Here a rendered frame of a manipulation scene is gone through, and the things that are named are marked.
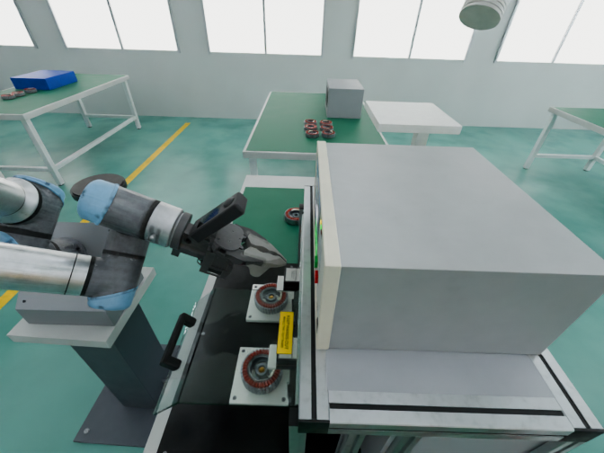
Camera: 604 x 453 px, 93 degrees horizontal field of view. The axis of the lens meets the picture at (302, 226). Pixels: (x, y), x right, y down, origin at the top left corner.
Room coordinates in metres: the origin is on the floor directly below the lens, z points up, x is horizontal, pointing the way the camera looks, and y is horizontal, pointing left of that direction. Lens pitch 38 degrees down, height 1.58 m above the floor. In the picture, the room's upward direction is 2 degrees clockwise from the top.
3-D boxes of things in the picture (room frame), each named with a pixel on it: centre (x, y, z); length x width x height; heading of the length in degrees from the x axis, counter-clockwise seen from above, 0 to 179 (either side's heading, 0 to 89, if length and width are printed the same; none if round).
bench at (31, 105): (3.54, 3.00, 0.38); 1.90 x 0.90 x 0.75; 0
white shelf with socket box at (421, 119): (1.40, -0.48, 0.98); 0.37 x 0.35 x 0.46; 0
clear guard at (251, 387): (0.31, 0.09, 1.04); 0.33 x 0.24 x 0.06; 90
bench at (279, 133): (2.87, -0.10, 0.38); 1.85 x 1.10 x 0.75; 0
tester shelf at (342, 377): (0.49, -0.22, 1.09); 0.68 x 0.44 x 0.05; 0
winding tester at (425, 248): (0.48, -0.23, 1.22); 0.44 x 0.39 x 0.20; 0
